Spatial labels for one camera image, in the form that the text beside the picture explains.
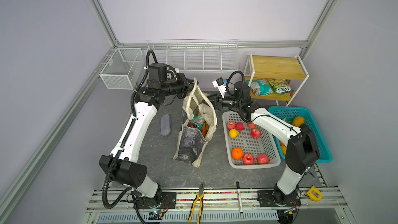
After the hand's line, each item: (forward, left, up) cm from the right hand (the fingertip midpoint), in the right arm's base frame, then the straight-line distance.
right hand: (203, 101), depth 75 cm
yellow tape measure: (-35, -53, -28) cm, 70 cm away
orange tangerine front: (-17, -18, -24) cm, 34 cm away
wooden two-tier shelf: (+24, -50, +2) cm, 55 cm away
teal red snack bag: (+1, +4, -17) cm, 18 cm away
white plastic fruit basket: (-9, -27, -29) cm, 41 cm away
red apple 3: (+2, -17, -26) cm, 31 cm away
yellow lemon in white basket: (-4, -17, -25) cm, 30 cm away
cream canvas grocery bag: (-15, +6, -12) cm, 20 cm away
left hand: (0, +1, +12) cm, 12 cm away
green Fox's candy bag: (+22, -49, -11) cm, 55 cm away
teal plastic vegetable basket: (+16, -62, -32) cm, 71 cm away
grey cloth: (+3, +25, -27) cm, 37 cm away
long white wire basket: (+37, +5, +3) cm, 37 cm away
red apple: (-20, -24, -24) cm, 39 cm away
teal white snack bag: (+21, -35, -11) cm, 42 cm away
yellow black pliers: (-36, +2, -29) cm, 46 cm away
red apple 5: (-4, -31, -25) cm, 40 cm away
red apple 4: (+2, -22, -26) cm, 34 cm away
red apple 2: (-20, -31, -25) cm, 44 cm away
